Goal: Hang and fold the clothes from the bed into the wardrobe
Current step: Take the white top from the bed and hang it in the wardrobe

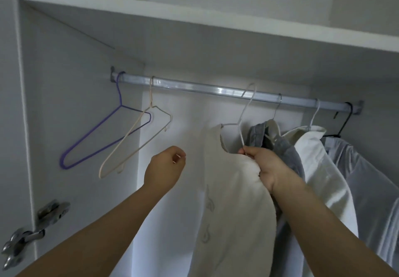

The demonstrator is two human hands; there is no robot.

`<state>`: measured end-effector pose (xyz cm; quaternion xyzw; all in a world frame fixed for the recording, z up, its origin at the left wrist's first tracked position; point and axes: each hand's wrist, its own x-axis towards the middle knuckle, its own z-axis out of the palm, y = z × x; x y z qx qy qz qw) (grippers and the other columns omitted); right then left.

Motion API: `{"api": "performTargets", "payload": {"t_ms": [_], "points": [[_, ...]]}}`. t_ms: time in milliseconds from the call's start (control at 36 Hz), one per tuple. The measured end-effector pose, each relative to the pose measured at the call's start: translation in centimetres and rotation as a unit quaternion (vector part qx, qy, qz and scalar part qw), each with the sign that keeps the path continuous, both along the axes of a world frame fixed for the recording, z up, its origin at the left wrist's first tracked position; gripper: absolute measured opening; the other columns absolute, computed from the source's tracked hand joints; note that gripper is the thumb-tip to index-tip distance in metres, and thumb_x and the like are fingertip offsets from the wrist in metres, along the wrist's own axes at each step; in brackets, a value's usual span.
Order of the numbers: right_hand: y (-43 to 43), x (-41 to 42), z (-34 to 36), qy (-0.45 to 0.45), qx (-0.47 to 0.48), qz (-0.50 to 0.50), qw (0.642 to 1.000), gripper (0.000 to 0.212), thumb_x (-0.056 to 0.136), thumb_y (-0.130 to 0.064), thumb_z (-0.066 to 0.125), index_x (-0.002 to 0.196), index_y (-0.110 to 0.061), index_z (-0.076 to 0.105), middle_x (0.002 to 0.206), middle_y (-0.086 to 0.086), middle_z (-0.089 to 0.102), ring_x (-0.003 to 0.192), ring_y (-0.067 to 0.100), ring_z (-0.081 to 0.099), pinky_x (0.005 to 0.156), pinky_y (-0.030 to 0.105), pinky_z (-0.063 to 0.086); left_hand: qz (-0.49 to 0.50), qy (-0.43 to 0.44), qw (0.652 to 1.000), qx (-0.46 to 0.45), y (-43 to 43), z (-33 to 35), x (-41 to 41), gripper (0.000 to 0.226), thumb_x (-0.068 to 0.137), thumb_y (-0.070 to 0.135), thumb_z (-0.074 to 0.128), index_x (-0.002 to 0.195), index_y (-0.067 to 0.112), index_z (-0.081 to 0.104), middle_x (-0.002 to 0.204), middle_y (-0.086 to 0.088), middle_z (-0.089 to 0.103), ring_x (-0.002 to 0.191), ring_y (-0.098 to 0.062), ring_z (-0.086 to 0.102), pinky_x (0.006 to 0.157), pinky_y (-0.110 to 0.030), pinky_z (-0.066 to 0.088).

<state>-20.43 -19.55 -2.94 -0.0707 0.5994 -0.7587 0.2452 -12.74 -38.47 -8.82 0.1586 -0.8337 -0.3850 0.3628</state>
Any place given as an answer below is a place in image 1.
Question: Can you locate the person's right hand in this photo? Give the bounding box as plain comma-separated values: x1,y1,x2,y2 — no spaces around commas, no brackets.
237,146,300,195

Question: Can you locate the person's left hand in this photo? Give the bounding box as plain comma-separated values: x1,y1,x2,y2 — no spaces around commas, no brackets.
143,146,187,195

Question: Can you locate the grey hooded garment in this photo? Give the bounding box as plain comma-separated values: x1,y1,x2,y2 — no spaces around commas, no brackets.
242,119,306,277

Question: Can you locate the cream hanger with metal hook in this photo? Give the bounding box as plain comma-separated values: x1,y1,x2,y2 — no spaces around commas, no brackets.
265,94,284,140

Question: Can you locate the beige wire hanger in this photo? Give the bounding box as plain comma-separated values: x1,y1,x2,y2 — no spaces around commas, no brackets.
98,77,173,180

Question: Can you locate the cream white shirt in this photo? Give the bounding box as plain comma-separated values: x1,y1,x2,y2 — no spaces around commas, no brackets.
274,124,360,277

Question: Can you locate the white hanger of cream shirt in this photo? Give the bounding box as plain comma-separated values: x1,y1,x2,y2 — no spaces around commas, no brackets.
307,98,323,131

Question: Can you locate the white t-shirt orange label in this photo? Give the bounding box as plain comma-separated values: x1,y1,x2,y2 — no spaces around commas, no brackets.
187,124,278,277

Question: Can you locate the black hanger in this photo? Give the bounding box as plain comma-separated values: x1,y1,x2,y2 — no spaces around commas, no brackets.
321,102,354,140

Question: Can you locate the light grey shirt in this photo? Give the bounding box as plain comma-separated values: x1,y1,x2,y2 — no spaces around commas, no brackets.
322,135,399,271

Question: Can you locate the white wardrobe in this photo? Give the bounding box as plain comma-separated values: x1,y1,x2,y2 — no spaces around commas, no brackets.
0,0,399,277

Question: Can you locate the person's left forearm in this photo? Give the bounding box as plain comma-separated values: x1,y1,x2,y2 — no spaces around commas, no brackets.
17,183,170,277

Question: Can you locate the person's right forearm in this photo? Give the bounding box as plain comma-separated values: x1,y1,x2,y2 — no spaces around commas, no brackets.
271,173,399,277

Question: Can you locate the purple wire hanger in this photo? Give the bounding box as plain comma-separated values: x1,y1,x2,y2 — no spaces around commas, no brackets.
59,71,153,170

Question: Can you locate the metal door hinge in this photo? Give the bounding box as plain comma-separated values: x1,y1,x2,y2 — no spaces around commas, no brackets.
1,199,71,271

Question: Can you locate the metal closet rod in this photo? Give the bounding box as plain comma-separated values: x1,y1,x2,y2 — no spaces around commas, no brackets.
110,67,364,115

